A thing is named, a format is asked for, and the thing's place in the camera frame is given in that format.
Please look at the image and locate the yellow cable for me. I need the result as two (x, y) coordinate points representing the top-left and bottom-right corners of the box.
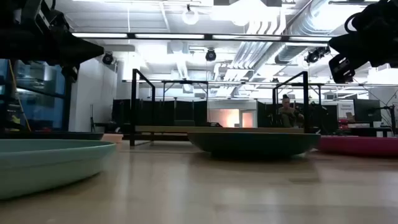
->
(7, 58), (32, 132)

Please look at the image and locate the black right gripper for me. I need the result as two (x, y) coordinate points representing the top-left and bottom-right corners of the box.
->
(328, 0), (398, 84)

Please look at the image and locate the light teal plate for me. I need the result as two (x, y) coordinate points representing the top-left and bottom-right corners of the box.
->
(0, 139), (117, 200)

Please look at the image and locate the magenta plate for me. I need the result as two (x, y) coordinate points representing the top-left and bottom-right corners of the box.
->
(317, 135), (398, 157)

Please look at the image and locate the silver ventilation duct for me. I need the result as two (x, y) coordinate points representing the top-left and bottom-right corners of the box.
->
(273, 0), (346, 65)

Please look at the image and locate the person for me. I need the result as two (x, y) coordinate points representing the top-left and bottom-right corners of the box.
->
(277, 94), (305, 128)

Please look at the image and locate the dark computer monitor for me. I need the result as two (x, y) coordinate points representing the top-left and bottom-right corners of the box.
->
(353, 98), (382, 123)

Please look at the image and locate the blue glass partition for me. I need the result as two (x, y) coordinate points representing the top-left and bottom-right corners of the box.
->
(0, 58), (72, 133)

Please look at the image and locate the black metal table frame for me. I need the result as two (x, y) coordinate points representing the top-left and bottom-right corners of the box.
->
(123, 133), (190, 141)

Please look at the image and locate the white poster sign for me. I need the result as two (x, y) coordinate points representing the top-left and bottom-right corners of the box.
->
(338, 101), (355, 119)

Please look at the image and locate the black plate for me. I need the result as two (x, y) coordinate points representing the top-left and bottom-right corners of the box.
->
(0, 131), (105, 141)

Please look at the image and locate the black ceiling light track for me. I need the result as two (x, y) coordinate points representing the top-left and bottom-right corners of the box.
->
(71, 32), (338, 44)

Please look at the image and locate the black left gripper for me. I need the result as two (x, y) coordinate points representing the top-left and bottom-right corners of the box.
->
(9, 29), (105, 83)

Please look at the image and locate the dark green plate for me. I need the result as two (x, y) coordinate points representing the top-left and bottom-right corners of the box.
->
(187, 131), (321, 158)

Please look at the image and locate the round white pendant lamp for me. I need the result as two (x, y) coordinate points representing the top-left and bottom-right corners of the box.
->
(182, 4), (200, 26)

